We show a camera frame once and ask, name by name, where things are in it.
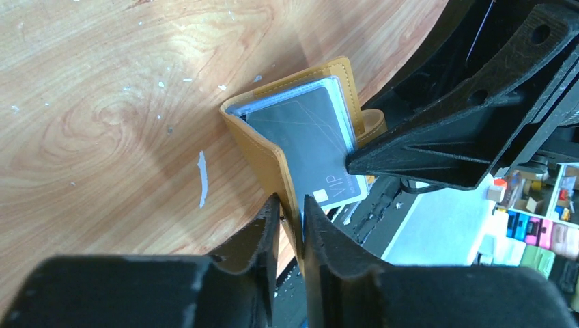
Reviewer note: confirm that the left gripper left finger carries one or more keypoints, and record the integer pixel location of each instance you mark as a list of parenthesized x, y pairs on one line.
[(246, 267)]

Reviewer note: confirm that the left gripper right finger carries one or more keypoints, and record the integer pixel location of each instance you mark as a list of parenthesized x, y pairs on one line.
[(341, 278)]

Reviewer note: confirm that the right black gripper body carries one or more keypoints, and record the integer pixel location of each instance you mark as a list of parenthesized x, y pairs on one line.
[(534, 59)]

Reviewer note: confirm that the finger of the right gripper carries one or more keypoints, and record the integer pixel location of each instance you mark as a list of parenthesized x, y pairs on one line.
[(457, 131)]

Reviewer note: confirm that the yellow leather card holder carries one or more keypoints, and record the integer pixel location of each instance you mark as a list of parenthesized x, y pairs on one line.
[(268, 161)]

